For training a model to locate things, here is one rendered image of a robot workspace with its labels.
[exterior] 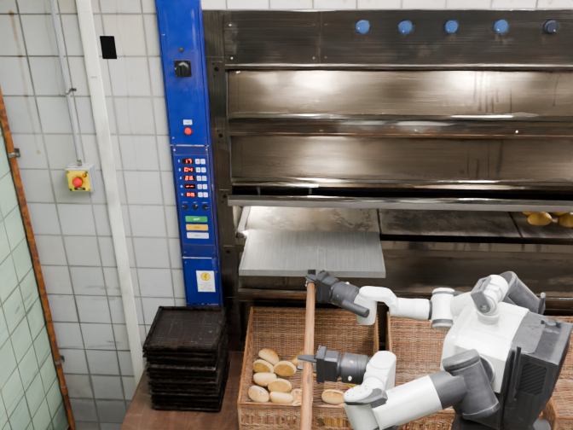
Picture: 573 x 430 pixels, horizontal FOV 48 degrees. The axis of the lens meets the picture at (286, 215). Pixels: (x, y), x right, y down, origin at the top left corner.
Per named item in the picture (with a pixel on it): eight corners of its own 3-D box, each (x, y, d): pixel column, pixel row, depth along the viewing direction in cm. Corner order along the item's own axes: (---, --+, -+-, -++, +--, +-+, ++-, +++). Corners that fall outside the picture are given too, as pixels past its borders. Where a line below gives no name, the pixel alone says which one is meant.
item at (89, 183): (74, 184, 266) (71, 162, 261) (99, 185, 265) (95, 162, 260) (68, 192, 259) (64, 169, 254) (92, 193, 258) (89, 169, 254)
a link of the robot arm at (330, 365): (315, 358, 189) (355, 363, 186) (320, 338, 197) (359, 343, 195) (315, 392, 194) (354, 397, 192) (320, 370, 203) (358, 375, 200)
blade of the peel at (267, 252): (385, 277, 242) (385, 271, 240) (239, 276, 245) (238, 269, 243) (379, 231, 274) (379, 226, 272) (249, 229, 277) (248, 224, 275)
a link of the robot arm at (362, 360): (354, 395, 191) (392, 400, 189) (355, 362, 188) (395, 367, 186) (357, 376, 202) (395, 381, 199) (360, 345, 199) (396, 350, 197)
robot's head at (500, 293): (506, 305, 182) (509, 278, 178) (495, 324, 174) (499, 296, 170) (482, 299, 185) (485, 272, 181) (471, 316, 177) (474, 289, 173)
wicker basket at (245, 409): (251, 354, 296) (249, 304, 284) (375, 358, 292) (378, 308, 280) (236, 434, 253) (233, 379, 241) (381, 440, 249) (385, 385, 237)
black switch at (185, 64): (175, 76, 239) (172, 47, 234) (192, 76, 238) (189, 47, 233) (173, 79, 235) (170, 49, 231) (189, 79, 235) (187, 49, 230)
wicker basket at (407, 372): (381, 359, 292) (384, 309, 279) (509, 363, 288) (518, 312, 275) (389, 442, 249) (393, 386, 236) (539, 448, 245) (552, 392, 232)
